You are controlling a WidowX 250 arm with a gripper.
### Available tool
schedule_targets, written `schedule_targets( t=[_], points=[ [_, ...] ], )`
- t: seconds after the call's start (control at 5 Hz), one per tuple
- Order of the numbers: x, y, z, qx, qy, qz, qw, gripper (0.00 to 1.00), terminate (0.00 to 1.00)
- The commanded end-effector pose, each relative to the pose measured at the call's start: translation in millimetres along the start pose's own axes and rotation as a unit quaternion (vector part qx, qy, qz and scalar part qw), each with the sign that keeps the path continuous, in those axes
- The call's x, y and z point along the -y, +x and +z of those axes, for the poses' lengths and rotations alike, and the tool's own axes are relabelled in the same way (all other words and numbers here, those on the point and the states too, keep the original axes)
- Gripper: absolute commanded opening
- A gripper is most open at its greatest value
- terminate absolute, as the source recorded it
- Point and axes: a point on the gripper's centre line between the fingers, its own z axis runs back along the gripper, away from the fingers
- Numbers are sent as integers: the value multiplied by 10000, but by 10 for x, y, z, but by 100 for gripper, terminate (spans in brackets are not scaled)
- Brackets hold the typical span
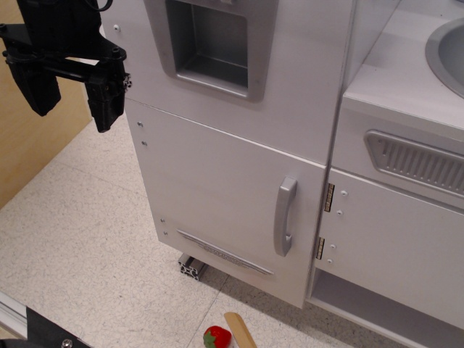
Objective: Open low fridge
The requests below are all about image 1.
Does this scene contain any plywood board panel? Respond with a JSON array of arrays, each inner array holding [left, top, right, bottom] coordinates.
[[0, 0, 94, 210]]

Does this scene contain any silver fridge door handle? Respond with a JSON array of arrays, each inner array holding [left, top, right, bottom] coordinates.
[[273, 176, 297, 257]]

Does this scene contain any white fridge door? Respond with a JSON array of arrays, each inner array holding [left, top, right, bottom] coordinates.
[[125, 100, 326, 307]]

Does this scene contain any aluminium floor rail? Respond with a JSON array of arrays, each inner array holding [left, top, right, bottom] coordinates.
[[1, 292, 28, 339]]

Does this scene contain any brass door hinge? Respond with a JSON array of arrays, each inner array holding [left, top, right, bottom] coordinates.
[[315, 237, 325, 260], [324, 183, 335, 212]]

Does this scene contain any white toy fridge cabinet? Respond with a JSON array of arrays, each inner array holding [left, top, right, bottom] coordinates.
[[102, 1, 356, 307]]

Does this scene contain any silver toy sink basin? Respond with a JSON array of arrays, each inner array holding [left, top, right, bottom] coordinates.
[[425, 18, 463, 98]]

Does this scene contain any silver ice dispenser recess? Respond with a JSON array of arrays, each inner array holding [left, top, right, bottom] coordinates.
[[144, 1, 278, 103]]

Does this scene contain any red toy strawberry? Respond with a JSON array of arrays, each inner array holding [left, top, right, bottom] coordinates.
[[203, 326, 232, 348]]

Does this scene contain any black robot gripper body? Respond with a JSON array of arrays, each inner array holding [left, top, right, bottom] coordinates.
[[1, 1, 131, 88]]

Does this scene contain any silver vent panel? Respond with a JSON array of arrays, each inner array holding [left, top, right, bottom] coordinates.
[[364, 130, 463, 196]]

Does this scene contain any wooden spatula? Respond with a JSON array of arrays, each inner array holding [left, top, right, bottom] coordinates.
[[224, 312, 257, 348]]

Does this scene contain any lower brass door hinge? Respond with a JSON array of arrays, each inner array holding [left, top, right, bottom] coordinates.
[[315, 237, 325, 260]]

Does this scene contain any white toy kitchen counter unit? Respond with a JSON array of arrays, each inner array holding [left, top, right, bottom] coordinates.
[[309, 1, 463, 347]]

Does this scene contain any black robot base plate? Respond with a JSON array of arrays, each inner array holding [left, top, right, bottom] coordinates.
[[1, 307, 91, 348]]

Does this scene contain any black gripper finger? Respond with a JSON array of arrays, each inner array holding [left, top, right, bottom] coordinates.
[[85, 81, 125, 133], [7, 62, 61, 116]]

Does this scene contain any upper brass door hinge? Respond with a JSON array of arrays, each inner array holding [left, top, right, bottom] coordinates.
[[324, 183, 335, 212]]

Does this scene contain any silver fridge logo emblem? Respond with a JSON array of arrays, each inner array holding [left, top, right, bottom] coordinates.
[[177, 229, 274, 276]]

